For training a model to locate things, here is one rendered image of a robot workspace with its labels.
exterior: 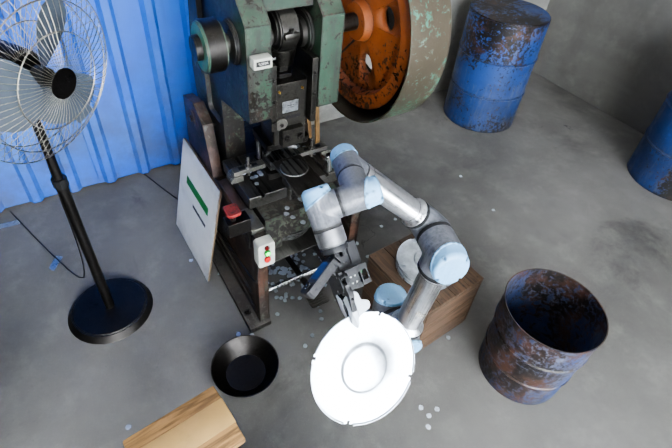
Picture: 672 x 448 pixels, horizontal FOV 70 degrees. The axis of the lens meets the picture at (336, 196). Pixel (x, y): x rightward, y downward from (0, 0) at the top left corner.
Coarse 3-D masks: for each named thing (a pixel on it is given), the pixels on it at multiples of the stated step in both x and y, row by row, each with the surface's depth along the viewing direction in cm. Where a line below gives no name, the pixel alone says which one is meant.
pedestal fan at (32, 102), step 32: (64, 0) 143; (64, 32) 144; (0, 64) 138; (32, 64) 151; (96, 64) 162; (0, 96) 138; (32, 96) 139; (64, 96) 150; (0, 128) 139; (32, 128) 158; (0, 160) 145; (64, 192) 184; (96, 288) 242; (128, 288) 243; (96, 320) 228; (128, 320) 230
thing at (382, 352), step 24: (336, 336) 118; (360, 336) 120; (384, 336) 123; (408, 336) 125; (312, 360) 116; (336, 360) 118; (360, 360) 120; (384, 360) 123; (408, 360) 126; (312, 384) 116; (336, 384) 118; (360, 384) 120; (384, 384) 124; (408, 384) 126; (336, 408) 119; (360, 408) 121; (384, 408) 124
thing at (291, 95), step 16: (288, 80) 185; (304, 80) 187; (288, 96) 188; (304, 96) 192; (288, 112) 193; (304, 112) 197; (288, 128) 195; (304, 128) 203; (272, 144) 200; (288, 144) 199
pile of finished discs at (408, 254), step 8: (408, 240) 233; (400, 248) 229; (408, 248) 229; (416, 248) 230; (400, 256) 225; (408, 256) 226; (416, 256) 225; (400, 264) 222; (408, 264) 222; (416, 264) 222; (400, 272) 221; (408, 272) 218; (416, 272) 219; (408, 280) 218
